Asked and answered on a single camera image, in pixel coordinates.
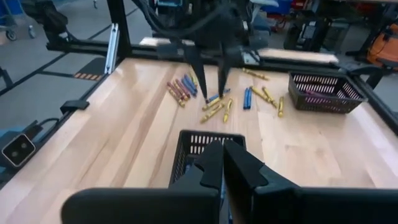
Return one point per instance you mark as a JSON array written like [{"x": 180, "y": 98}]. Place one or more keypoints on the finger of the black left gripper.
[
  {"x": 197, "y": 68},
  {"x": 225, "y": 67}
]

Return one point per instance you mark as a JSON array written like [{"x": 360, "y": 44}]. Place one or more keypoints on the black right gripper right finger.
[{"x": 311, "y": 207}]

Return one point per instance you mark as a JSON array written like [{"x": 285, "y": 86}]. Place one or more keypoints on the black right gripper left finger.
[{"x": 140, "y": 207}]

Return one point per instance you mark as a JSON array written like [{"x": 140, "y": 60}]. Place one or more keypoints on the blue crayon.
[
  {"x": 192, "y": 82},
  {"x": 245, "y": 99},
  {"x": 214, "y": 97},
  {"x": 249, "y": 99},
  {"x": 188, "y": 87}
]

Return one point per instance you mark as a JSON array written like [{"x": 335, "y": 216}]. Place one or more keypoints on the black slotted plastic basket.
[
  {"x": 202, "y": 132},
  {"x": 326, "y": 110}
]

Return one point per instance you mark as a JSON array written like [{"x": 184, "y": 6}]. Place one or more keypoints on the pink crayon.
[
  {"x": 174, "y": 89},
  {"x": 183, "y": 89},
  {"x": 317, "y": 93}
]

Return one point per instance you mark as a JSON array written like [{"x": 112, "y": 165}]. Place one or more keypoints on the black equipment case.
[{"x": 308, "y": 34}]

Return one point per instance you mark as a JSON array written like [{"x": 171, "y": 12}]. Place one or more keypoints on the black orange striped floor mat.
[{"x": 93, "y": 67}]

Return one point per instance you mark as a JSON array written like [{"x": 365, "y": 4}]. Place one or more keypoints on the black table clamp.
[{"x": 74, "y": 105}]

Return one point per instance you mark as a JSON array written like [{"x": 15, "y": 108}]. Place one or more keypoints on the orange floor machine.
[{"x": 384, "y": 46}]

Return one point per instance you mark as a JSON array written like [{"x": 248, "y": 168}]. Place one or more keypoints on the blue wheeled cart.
[{"x": 9, "y": 9}]

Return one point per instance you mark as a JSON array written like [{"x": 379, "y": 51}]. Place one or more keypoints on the silver aluminium bracket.
[{"x": 112, "y": 49}]

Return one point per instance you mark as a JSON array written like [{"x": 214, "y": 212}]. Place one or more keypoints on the grey stereo depth camera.
[{"x": 18, "y": 150}]

